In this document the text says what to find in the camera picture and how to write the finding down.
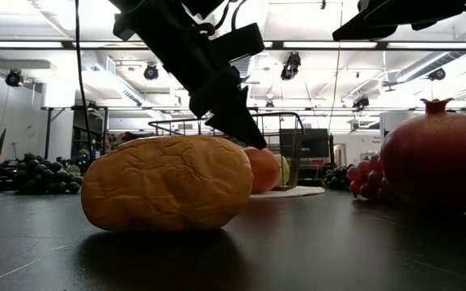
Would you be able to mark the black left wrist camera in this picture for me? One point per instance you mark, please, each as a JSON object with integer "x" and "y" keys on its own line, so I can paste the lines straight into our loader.
{"x": 245, "y": 40}

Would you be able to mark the red pomegranate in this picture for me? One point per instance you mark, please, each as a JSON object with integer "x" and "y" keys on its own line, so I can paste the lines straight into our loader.
{"x": 439, "y": 161}

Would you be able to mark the long ceiling light strip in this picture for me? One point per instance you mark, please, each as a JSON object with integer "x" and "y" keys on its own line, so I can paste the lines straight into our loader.
{"x": 22, "y": 44}

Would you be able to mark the dark wall monitor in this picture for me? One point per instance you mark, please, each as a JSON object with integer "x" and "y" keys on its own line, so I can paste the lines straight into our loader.
{"x": 310, "y": 143}

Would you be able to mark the black metal rack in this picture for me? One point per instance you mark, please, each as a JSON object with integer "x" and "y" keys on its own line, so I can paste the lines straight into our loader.
{"x": 49, "y": 129}

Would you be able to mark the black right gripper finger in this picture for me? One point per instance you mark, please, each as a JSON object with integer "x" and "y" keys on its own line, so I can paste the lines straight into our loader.
{"x": 362, "y": 30}

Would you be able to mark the black ceiling spotlight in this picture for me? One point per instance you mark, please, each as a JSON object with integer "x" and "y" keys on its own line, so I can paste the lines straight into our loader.
{"x": 437, "y": 74}
{"x": 151, "y": 72}
{"x": 291, "y": 64}
{"x": 13, "y": 78}

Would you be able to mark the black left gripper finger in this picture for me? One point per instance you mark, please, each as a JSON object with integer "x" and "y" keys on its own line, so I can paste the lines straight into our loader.
{"x": 229, "y": 109}

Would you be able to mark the orange fruit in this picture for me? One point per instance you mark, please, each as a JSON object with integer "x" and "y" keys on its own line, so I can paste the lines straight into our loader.
{"x": 263, "y": 171}

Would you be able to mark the orange bread piece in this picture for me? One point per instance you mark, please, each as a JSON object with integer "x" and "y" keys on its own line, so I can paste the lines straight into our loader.
{"x": 164, "y": 186}

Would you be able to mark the red grape bunch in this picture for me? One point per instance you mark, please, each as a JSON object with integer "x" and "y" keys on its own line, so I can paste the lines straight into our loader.
{"x": 364, "y": 178}

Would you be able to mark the black grape bunch green stem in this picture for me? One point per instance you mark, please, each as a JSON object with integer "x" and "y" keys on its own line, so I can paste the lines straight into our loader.
{"x": 336, "y": 178}

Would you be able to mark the white round plate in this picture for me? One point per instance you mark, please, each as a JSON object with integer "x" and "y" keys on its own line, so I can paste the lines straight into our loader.
{"x": 297, "y": 192}

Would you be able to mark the green apple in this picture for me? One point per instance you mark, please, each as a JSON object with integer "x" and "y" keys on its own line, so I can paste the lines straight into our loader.
{"x": 285, "y": 171}

